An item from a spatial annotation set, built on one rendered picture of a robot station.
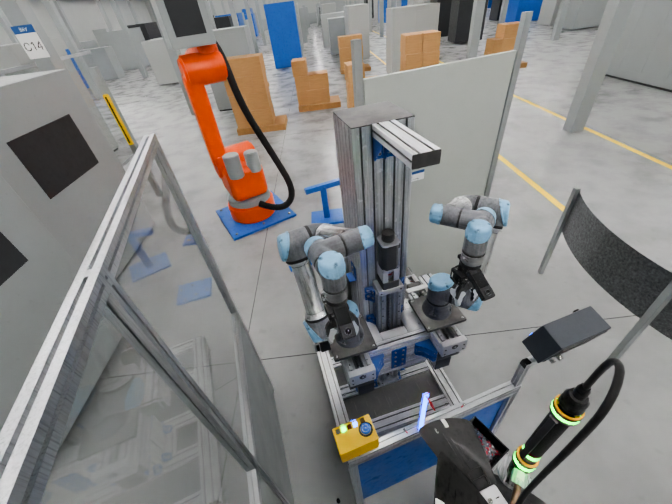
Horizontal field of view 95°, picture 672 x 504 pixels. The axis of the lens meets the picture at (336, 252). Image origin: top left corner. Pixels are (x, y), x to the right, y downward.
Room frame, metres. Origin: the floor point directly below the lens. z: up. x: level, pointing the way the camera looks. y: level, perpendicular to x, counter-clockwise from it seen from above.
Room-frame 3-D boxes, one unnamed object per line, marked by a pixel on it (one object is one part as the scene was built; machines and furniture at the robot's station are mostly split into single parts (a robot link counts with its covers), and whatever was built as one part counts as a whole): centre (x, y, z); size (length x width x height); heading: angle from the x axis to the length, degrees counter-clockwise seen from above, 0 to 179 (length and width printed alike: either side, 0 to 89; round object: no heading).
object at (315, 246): (0.75, 0.04, 1.78); 0.11 x 0.11 x 0.08; 20
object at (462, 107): (2.19, -0.83, 1.10); 1.21 x 0.05 x 2.20; 104
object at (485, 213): (0.87, -0.51, 1.73); 0.11 x 0.11 x 0.08; 54
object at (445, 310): (1.05, -0.50, 1.09); 0.15 x 0.15 x 0.10
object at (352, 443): (0.48, 0.02, 1.02); 0.16 x 0.10 x 0.11; 104
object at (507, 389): (0.58, -0.36, 0.82); 0.90 x 0.04 x 0.08; 104
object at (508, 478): (0.20, -0.35, 1.50); 0.09 x 0.07 x 0.10; 139
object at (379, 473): (0.58, -0.36, 0.45); 0.82 x 0.01 x 0.66; 104
